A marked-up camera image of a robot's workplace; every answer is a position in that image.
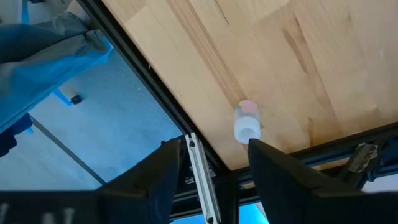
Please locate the white frame bracket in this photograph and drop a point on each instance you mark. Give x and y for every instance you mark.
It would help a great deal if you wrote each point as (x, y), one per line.
(202, 177)

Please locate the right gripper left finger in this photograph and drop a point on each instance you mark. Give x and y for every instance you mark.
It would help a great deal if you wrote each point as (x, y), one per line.
(146, 193)

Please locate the black chair caster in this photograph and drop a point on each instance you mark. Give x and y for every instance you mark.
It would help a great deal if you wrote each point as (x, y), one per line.
(76, 99)

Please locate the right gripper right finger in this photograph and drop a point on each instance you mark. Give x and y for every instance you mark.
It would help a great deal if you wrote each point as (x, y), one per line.
(289, 193)

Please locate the large bottle with pink pills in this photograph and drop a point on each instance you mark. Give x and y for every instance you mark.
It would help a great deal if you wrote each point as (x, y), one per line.
(247, 124)

